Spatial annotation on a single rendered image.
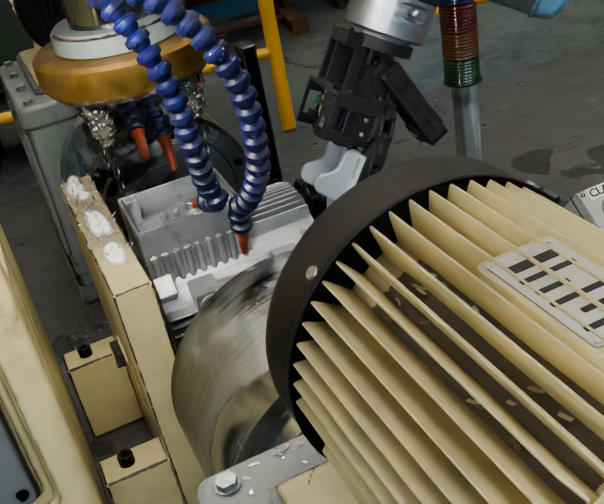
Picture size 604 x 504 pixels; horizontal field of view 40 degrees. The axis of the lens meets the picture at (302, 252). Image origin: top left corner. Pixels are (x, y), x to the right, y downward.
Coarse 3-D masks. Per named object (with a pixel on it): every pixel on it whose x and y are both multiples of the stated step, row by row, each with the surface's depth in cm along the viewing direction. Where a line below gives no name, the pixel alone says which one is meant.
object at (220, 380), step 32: (288, 256) 75; (224, 288) 75; (256, 288) 72; (192, 320) 75; (224, 320) 72; (256, 320) 69; (192, 352) 73; (224, 352) 69; (256, 352) 67; (192, 384) 72; (224, 384) 67; (256, 384) 64; (192, 416) 72; (224, 416) 66; (256, 416) 63; (288, 416) 62; (192, 448) 74; (224, 448) 65; (256, 448) 63
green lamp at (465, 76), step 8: (448, 64) 136; (456, 64) 135; (464, 64) 135; (472, 64) 135; (448, 72) 137; (456, 72) 136; (464, 72) 136; (472, 72) 136; (480, 72) 138; (448, 80) 138; (456, 80) 137; (464, 80) 136; (472, 80) 137
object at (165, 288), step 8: (272, 184) 105; (304, 224) 95; (304, 232) 94; (160, 280) 90; (168, 280) 90; (160, 288) 90; (168, 288) 90; (176, 288) 90; (160, 296) 90; (168, 296) 90; (176, 296) 91
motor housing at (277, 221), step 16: (272, 192) 99; (288, 192) 99; (272, 208) 97; (288, 208) 97; (304, 208) 96; (256, 224) 95; (272, 224) 96; (288, 224) 96; (256, 240) 95; (272, 240) 95; (288, 240) 96; (240, 256) 94; (256, 256) 94; (208, 272) 93; (224, 272) 93; (160, 304) 91; (176, 304) 92; (192, 304) 92; (176, 320) 90; (176, 336) 91; (176, 352) 93
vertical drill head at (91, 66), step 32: (64, 0) 79; (64, 32) 80; (96, 32) 78; (160, 32) 79; (32, 64) 82; (64, 64) 79; (96, 64) 77; (128, 64) 76; (192, 64) 80; (64, 96) 79; (96, 96) 78; (128, 96) 78; (192, 96) 84; (96, 128) 82
